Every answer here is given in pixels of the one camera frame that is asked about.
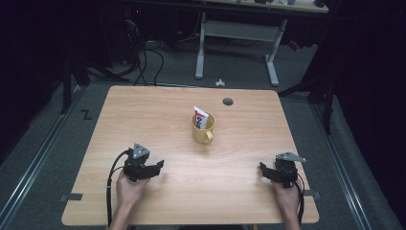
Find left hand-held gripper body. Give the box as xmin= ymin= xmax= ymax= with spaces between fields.
xmin=123 ymin=142 xmax=153 ymax=183

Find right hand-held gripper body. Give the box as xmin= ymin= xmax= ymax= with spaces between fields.
xmin=271 ymin=151 xmax=307 ymax=189

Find yellow mug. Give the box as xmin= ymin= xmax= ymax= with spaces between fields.
xmin=190 ymin=110 xmax=217 ymax=146

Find white red toothpaste tube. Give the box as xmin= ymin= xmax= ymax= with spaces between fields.
xmin=192 ymin=105 xmax=211 ymax=130

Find person's left hand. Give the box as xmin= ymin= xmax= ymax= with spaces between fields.
xmin=115 ymin=171 xmax=151 ymax=209

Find person's right hand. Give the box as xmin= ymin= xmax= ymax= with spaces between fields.
xmin=271 ymin=178 xmax=303 ymax=216

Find grey tape strip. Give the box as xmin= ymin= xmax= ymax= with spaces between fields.
xmin=59 ymin=193 xmax=83 ymax=203
xmin=304 ymin=190 xmax=322 ymax=201

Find black tape mark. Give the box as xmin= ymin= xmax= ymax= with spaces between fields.
xmin=79 ymin=108 xmax=94 ymax=121

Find black metal stand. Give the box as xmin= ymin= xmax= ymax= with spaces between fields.
xmin=277 ymin=71 xmax=337 ymax=136
xmin=59 ymin=52 xmax=91 ymax=116

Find small red object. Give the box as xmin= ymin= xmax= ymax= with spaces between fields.
xmin=287 ymin=39 xmax=302 ymax=52

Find wooden desk with white legs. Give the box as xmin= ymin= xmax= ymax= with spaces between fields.
xmin=194 ymin=0 xmax=329 ymax=87

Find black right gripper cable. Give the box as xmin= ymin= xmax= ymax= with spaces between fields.
xmin=294 ymin=172 xmax=306 ymax=226

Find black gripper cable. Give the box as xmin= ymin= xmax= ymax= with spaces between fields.
xmin=105 ymin=149 xmax=132 ymax=228
xmin=294 ymin=172 xmax=306 ymax=226

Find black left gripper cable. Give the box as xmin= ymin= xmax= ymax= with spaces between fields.
xmin=105 ymin=149 xmax=132 ymax=228

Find metal floor rail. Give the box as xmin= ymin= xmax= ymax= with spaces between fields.
xmin=310 ymin=104 xmax=373 ymax=230
xmin=0 ymin=85 xmax=84 ymax=226

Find black floor cables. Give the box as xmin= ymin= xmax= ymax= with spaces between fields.
xmin=123 ymin=17 xmax=166 ymax=87

